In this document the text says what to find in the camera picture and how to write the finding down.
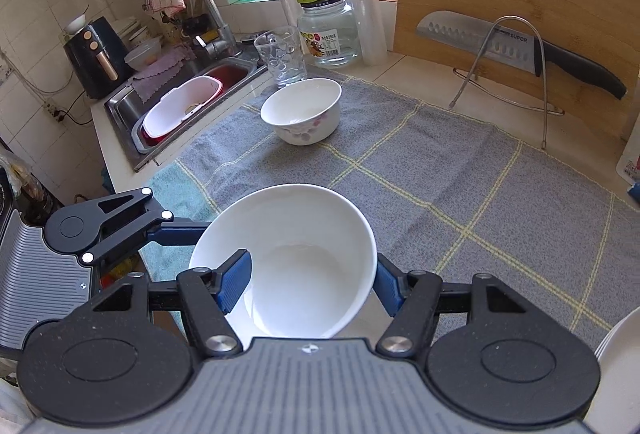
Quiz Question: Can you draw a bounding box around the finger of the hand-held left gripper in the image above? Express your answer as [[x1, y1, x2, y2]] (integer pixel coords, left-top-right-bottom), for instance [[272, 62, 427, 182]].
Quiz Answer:
[[80, 186, 211, 265]]

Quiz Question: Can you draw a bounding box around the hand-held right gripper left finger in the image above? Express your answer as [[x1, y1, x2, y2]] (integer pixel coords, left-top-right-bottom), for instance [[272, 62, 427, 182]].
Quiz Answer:
[[90, 248, 252, 360]]

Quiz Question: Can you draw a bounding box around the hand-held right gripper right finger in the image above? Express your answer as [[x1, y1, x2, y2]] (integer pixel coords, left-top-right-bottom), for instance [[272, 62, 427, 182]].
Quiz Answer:
[[374, 253, 532, 357]]

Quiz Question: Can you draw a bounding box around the white floral bowl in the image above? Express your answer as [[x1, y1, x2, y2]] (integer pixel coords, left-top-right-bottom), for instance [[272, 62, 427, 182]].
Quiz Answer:
[[260, 78, 343, 146], [187, 183, 379, 341]]

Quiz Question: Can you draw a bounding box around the grey checked cloth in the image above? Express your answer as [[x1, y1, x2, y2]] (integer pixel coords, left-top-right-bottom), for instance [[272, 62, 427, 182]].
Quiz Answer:
[[175, 74, 640, 365]]

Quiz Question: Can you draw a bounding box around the white plastic basin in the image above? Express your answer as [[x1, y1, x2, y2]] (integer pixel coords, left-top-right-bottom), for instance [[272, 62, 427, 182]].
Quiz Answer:
[[142, 75, 223, 140]]

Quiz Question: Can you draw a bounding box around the steel sink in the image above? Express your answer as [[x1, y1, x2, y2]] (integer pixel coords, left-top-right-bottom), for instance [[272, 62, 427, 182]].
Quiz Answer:
[[104, 56, 268, 172]]

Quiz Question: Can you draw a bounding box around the person's white jacket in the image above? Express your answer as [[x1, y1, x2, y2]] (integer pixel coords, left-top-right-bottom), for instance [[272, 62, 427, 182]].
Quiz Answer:
[[0, 376, 31, 434]]

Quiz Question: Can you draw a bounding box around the purple cloth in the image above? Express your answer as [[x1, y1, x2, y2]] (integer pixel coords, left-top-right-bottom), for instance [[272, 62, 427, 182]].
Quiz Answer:
[[131, 49, 187, 104]]

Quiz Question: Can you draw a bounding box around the red plastic basin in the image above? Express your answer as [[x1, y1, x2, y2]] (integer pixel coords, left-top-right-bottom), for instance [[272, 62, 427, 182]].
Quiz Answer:
[[140, 66, 251, 147]]

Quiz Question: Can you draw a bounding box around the translucent plastic bowl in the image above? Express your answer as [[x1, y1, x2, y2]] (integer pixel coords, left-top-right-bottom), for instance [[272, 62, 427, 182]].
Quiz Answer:
[[124, 36, 165, 72]]

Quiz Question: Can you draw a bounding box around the black air fryer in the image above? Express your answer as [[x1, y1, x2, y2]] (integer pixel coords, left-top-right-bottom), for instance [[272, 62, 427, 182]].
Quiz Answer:
[[62, 16, 136, 101]]

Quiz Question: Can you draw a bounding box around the stack of white dishes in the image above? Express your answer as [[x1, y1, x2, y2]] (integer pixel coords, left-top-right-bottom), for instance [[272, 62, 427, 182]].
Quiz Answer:
[[112, 16, 151, 47]]

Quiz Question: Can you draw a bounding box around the clear drinking glass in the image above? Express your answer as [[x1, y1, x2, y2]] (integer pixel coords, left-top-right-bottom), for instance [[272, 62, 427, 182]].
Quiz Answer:
[[253, 25, 308, 89]]

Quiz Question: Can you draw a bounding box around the steel faucet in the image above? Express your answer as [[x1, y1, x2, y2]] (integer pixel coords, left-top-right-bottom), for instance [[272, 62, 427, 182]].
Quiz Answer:
[[180, 0, 241, 60]]

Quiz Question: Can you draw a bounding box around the glass jar with green lid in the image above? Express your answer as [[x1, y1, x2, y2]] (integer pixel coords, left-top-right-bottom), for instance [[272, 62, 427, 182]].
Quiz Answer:
[[296, 0, 362, 67]]

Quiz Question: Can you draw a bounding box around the plain white plate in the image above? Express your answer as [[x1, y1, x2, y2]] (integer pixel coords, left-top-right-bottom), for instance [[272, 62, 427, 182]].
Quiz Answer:
[[597, 339, 640, 420]]

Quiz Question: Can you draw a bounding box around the white and blue salt bag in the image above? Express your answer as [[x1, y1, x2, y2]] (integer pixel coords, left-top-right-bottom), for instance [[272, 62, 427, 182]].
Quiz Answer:
[[615, 119, 640, 205]]

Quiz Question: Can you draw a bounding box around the wall power outlet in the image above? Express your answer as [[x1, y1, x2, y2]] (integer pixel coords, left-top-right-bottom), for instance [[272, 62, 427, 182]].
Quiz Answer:
[[44, 100, 68, 124]]

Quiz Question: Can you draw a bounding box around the metal wire rack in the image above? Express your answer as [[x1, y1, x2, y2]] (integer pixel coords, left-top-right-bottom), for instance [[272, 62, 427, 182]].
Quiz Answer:
[[449, 15, 566, 150]]

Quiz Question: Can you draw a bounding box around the black-handled kitchen knife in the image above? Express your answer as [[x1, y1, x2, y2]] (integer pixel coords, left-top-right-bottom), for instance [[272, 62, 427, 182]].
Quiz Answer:
[[416, 10, 628, 101]]

